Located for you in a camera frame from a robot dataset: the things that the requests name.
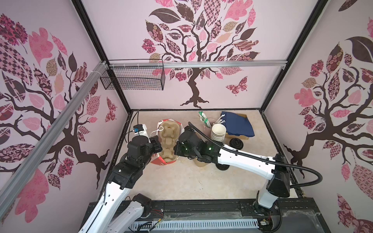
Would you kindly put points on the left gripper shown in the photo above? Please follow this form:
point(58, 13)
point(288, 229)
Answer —
point(154, 141)

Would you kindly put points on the stack of paper cups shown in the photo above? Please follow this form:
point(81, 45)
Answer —
point(218, 132)

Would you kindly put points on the black wire basket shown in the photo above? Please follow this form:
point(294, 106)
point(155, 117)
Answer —
point(134, 74)

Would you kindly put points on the aluminium rail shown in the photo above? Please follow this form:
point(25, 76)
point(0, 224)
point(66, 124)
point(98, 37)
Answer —
point(216, 64)
point(22, 175)

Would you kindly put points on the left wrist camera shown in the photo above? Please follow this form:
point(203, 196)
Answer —
point(140, 130)

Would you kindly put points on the pink straw holder cup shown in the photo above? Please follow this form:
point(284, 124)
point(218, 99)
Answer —
point(212, 122)

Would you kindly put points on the brown cardboard box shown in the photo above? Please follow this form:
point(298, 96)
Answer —
point(237, 136)

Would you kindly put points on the aluminium rail left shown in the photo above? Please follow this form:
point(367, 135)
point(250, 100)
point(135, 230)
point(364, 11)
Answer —
point(22, 175)

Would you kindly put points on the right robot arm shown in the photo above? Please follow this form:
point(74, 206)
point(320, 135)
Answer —
point(194, 144)

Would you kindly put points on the brown pulp cup carrier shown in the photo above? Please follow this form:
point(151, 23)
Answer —
point(199, 163)

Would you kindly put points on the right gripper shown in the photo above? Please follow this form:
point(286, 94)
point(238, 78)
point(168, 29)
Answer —
point(179, 147)

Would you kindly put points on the dark blue napkin stack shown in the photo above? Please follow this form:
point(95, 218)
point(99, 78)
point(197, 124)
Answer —
point(237, 123)

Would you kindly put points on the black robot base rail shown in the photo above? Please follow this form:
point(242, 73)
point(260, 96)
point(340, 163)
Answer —
point(183, 208)

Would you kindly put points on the white slotted cable duct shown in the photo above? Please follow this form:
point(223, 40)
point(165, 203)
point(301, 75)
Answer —
point(173, 225)

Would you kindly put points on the single pulp cup carrier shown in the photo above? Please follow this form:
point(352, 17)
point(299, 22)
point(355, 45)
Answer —
point(169, 136)

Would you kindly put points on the aluminium rail back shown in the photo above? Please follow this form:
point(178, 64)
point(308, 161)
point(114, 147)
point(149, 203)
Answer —
point(216, 64)

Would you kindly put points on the red and white paper bag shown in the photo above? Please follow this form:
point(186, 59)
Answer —
point(156, 158)

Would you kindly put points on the green wrapped straw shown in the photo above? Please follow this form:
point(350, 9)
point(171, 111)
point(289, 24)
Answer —
point(204, 119)

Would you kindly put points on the black plastic cup lid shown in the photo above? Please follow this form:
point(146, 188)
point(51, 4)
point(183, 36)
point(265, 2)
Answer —
point(236, 143)

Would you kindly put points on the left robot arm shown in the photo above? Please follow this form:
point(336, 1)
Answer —
point(121, 181)

